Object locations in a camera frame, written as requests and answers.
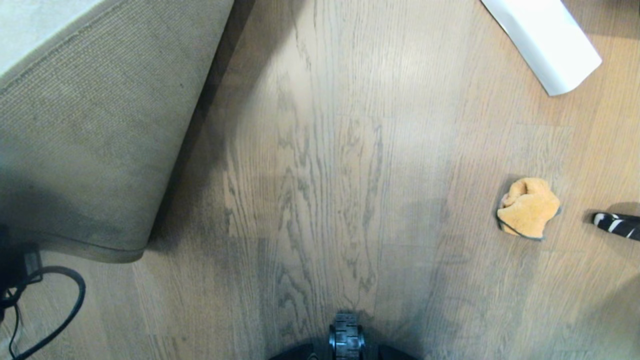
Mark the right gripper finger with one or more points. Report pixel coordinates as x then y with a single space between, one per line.
619 225

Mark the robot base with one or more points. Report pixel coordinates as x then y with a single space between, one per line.
346 340

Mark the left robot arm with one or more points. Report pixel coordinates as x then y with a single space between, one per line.
12 270

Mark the orange cleaning cloth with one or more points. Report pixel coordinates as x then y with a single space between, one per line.
530 207

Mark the beige woven rug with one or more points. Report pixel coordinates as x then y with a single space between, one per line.
90 150

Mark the white furniture panel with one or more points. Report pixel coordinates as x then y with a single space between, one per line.
545 40

